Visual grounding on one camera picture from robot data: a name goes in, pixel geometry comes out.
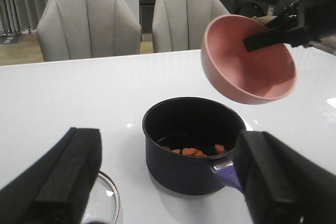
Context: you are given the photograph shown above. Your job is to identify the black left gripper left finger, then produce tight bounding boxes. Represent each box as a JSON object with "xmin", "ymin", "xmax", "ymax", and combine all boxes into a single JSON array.
[{"xmin": 1, "ymin": 127, "xmax": 102, "ymax": 223}]

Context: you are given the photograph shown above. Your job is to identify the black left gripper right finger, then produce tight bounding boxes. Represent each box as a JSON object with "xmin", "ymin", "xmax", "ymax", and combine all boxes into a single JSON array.
[{"xmin": 234, "ymin": 130, "xmax": 335, "ymax": 223}]

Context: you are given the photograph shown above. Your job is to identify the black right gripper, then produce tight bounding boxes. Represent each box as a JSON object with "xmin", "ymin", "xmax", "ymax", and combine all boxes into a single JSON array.
[{"xmin": 244, "ymin": 0, "xmax": 335, "ymax": 52}]

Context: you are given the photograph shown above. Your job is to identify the glass lid blue knob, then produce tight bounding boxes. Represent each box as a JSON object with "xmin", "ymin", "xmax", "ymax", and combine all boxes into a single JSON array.
[{"xmin": 81, "ymin": 171, "xmax": 121, "ymax": 224}]

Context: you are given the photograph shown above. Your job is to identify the pink plastic bowl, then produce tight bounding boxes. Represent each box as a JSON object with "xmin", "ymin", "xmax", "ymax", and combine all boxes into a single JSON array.
[{"xmin": 201, "ymin": 15, "xmax": 297, "ymax": 104}]

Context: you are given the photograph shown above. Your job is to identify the orange ham slices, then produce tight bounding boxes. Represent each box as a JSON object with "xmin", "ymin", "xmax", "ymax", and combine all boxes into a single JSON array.
[{"xmin": 162, "ymin": 144, "xmax": 227, "ymax": 157}]

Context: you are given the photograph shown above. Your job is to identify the dark blue saucepan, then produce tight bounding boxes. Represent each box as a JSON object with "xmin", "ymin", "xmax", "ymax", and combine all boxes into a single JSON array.
[{"xmin": 142, "ymin": 97, "xmax": 246, "ymax": 195}]

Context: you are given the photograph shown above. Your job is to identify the right grey upholstered chair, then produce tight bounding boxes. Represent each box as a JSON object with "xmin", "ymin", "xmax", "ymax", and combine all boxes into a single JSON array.
[{"xmin": 152, "ymin": 0, "xmax": 229, "ymax": 52}]

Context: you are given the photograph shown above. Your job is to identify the grey upholstered chair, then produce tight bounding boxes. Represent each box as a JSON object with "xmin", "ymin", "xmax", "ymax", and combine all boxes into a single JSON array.
[
  {"xmin": 152, "ymin": 0, "xmax": 229, "ymax": 52},
  {"xmin": 37, "ymin": 0, "xmax": 141, "ymax": 61}
]

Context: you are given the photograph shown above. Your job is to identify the left grey upholstered chair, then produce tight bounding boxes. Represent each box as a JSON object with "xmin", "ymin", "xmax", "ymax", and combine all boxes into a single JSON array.
[{"xmin": 37, "ymin": 0, "xmax": 141, "ymax": 61}]

